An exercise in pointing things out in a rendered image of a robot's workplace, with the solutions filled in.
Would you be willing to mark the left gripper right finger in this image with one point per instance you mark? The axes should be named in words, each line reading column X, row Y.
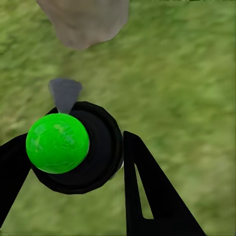
column 171, row 215

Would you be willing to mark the pesticide atomizer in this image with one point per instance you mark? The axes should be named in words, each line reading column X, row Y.
column 77, row 147

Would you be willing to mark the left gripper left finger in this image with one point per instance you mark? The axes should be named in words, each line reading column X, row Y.
column 14, row 169

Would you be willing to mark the tree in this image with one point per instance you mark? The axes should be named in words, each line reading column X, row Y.
column 83, row 23

